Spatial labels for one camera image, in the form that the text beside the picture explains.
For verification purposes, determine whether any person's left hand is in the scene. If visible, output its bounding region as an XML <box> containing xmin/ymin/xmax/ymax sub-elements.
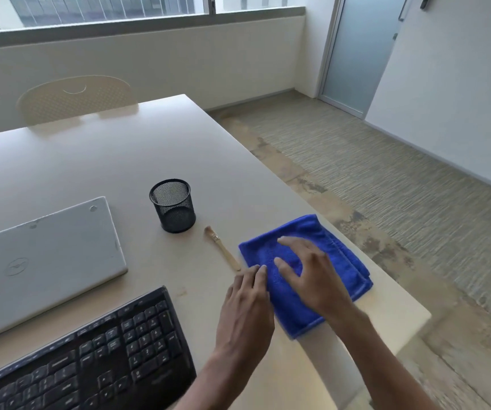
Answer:
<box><xmin>214</xmin><ymin>264</ymin><xmax>276</xmax><ymax>362</ymax></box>

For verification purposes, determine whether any person's right hand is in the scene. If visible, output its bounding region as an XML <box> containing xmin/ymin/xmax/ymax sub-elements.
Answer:
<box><xmin>273</xmin><ymin>236</ymin><xmax>373</xmax><ymax>334</ymax></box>

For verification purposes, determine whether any blue microfibre cloth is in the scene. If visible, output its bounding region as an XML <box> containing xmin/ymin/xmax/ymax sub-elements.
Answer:
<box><xmin>238</xmin><ymin>214</ymin><xmax>374</xmax><ymax>341</ymax></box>

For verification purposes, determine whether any small wooden brush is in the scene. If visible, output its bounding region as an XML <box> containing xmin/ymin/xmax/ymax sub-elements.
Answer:
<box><xmin>203</xmin><ymin>225</ymin><xmax>242</xmax><ymax>273</ymax></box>

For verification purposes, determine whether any black keyboard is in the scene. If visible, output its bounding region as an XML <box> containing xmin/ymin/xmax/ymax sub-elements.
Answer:
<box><xmin>0</xmin><ymin>285</ymin><xmax>198</xmax><ymax>410</ymax></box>

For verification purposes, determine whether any person's right forearm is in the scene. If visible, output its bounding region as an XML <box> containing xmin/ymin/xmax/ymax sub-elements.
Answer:
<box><xmin>333</xmin><ymin>313</ymin><xmax>441</xmax><ymax>410</ymax></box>

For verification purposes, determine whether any black mesh pen holder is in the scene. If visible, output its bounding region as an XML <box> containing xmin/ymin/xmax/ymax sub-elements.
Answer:
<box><xmin>149</xmin><ymin>178</ymin><xmax>197</xmax><ymax>235</ymax></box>

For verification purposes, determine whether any silver laptop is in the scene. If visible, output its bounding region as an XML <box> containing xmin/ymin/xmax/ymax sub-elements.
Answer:
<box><xmin>0</xmin><ymin>196</ymin><xmax>129</xmax><ymax>349</ymax></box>

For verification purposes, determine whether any frosted glass door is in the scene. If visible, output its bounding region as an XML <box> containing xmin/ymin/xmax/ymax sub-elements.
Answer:
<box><xmin>317</xmin><ymin>0</ymin><xmax>413</xmax><ymax>119</ymax></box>

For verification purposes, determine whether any cream perforated chair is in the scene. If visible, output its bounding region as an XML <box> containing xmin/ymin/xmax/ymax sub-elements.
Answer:
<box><xmin>16</xmin><ymin>75</ymin><xmax>140</xmax><ymax>126</ymax></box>

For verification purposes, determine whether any grey window frame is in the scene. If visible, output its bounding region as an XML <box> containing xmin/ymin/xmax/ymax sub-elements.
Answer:
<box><xmin>0</xmin><ymin>0</ymin><xmax>306</xmax><ymax>50</ymax></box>

